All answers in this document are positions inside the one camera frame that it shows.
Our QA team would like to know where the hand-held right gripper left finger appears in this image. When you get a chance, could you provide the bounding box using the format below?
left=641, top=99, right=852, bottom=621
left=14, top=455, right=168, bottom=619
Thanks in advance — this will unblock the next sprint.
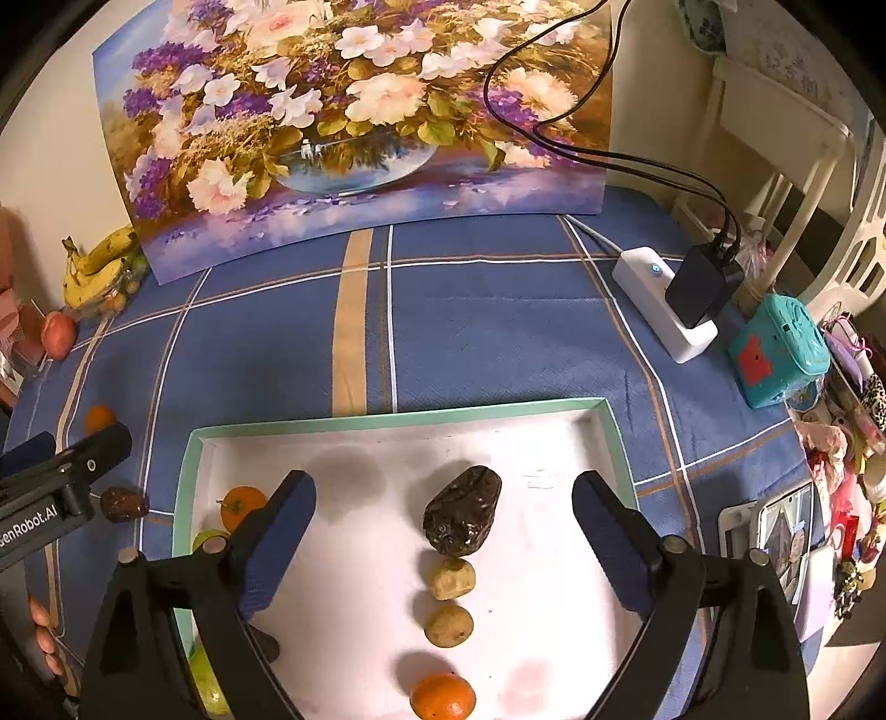
left=78, top=469, right=318, bottom=720

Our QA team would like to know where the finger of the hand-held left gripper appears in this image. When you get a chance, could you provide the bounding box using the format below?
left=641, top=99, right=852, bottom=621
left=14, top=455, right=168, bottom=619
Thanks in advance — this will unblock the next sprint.
left=0, top=432, right=58, bottom=480
left=0, top=421, right=134, bottom=501

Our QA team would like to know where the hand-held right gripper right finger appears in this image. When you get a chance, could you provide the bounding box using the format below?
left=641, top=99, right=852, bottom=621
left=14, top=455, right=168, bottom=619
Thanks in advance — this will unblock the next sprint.
left=571, top=469, right=811, bottom=720

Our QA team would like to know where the orange tangerine with stem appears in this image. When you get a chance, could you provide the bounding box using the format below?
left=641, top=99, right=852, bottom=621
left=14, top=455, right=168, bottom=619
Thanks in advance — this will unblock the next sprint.
left=219, top=486, right=268, bottom=534

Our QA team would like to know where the white box with teal rim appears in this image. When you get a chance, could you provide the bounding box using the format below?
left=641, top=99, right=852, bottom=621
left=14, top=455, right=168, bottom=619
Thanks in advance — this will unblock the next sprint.
left=172, top=397, right=641, bottom=720

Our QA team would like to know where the large green fruit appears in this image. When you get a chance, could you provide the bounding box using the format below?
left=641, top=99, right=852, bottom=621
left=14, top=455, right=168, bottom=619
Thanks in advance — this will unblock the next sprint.
left=188, top=644, right=231, bottom=716

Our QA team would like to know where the large dark brown wrinkled date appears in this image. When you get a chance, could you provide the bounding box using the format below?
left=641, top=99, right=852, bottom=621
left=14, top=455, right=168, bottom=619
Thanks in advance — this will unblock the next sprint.
left=422, top=466, right=503, bottom=558

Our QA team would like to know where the tan round longan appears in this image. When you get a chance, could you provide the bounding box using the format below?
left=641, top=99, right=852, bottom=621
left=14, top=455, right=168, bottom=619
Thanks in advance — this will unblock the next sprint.
left=427, top=556, right=477, bottom=601
left=424, top=604, right=476, bottom=649

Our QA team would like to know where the person's left hand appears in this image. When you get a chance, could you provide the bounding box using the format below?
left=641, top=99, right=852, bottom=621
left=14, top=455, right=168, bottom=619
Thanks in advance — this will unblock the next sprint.
left=28, top=596, right=65, bottom=683

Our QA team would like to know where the red peach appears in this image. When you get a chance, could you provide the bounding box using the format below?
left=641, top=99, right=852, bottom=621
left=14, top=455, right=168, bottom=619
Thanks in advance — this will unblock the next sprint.
left=40, top=311, right=79, bottom=362

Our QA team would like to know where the pink wrapped bouquet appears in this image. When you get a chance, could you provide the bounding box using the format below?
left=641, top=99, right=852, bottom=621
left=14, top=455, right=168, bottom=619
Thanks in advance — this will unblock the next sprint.
left=0, top=206, right=46, bottom=409

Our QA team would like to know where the phone in white case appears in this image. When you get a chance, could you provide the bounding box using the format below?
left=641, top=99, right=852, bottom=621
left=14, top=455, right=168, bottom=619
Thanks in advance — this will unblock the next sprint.
left=718, top=481, right=818, bottom=591

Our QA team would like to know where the clear plastic fruit container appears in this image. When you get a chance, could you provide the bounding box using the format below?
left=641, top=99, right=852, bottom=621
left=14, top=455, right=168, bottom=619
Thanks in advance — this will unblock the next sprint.
left=69, top=253, right=150, bottom=321

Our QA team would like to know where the yellow banana bunch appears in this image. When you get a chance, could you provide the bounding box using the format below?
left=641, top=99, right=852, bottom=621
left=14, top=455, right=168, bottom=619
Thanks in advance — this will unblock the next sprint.
left=62, top=225, right=140, bottom=310

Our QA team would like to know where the white paper sheet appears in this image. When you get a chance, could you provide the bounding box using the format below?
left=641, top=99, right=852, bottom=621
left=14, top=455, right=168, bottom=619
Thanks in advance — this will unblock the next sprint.
left=792, top=547, right=840, bottom=646

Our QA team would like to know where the white power strip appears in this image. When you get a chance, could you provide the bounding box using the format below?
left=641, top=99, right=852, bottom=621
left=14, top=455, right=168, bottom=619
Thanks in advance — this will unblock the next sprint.
left=612, top=246, right=719, bottom=364

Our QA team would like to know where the blue plaid tablecloth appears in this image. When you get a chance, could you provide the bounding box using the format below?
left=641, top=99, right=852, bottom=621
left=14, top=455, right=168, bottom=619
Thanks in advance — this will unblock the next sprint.
left=0, top=183, right=832, bottom=720

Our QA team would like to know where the pile of assorted trinkets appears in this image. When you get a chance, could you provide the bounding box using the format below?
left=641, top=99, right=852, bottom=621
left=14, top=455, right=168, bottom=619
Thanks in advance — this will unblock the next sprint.
left=789, top=305, right=886, bottom=624

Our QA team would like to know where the black charger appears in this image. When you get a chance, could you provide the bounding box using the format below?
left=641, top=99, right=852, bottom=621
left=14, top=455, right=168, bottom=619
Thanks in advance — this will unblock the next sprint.
left=664, top=242, right=746, bottom=331

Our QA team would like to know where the flower painting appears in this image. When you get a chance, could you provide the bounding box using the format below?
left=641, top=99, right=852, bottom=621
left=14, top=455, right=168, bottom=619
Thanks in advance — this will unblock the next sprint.
left=92, top=0, right=615, bottom=286

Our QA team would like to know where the white chair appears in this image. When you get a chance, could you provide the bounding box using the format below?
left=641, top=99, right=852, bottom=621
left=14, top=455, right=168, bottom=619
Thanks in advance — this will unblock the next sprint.
left=670, top=55, right=886, bottom=321

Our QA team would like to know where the teal floral fabric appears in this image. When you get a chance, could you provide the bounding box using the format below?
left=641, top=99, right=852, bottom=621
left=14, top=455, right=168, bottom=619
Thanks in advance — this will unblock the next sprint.
left=677, top=0, right=729, bottom=54

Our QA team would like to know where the white power cord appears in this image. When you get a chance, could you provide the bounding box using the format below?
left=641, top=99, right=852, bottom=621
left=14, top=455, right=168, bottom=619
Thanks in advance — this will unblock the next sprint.
left=564, top=215, right=625, bottom=262

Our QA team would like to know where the black cable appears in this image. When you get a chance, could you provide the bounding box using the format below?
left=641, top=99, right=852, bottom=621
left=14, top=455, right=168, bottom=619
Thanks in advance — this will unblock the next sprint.
left=519, top=0, right=743, bottom=254
left=482, top=0, right=740, bottom=259

